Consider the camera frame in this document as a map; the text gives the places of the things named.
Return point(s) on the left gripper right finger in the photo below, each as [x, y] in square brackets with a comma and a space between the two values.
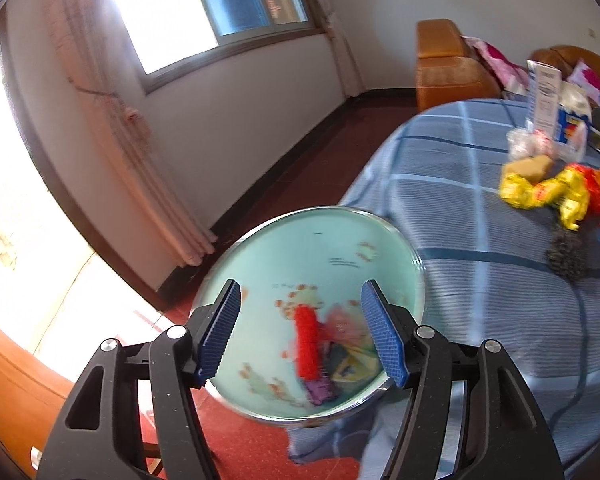
[470, 401]

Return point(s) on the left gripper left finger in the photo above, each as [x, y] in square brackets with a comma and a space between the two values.
[97, 432]

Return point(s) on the purple snack wrapper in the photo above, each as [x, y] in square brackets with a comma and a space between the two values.
[321, 391]

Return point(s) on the black foam net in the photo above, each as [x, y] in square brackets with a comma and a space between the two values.
[566, 256]

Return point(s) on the red foam fruit net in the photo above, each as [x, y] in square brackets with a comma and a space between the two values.
[308, 332]

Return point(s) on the yellow wrapper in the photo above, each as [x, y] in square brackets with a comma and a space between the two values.
[567, 192]

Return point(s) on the yellow sponge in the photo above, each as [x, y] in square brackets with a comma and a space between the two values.
[533, 169]

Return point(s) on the clear plastic bag red print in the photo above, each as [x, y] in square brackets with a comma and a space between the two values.
[523, 144]

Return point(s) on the mint green trash bin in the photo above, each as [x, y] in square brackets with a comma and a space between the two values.
[321, 257]

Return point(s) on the wooden door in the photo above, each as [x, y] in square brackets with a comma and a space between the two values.
[31, 396]

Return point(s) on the blue plaid tablecloth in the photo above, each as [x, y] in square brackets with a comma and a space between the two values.
[436, 179]

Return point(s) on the blue Look milk carton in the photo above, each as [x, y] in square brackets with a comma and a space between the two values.
[574, 116]

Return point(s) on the white tall carton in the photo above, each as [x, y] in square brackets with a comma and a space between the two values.
[545, 83]

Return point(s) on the pink floral pillow on armchair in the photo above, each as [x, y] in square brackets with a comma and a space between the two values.
[512, 78]

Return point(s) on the pink floral pillow on sofa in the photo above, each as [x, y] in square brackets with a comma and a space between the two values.
[585, 77]

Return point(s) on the orange leather armchair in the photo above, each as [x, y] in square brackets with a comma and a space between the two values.
[447, 69]

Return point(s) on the orange leather sofa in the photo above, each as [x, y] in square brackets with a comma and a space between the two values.
[566, 58]

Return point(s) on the pink curtain left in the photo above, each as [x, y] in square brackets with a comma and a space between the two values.
[79, 29]

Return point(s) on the pink curtain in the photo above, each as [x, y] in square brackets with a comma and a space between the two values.
[79, 29]
[347, 68]

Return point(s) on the pink curtain right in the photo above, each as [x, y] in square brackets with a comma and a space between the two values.
[347, 68]

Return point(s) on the window with dark frame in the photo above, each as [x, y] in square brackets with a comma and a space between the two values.
[172, 38]

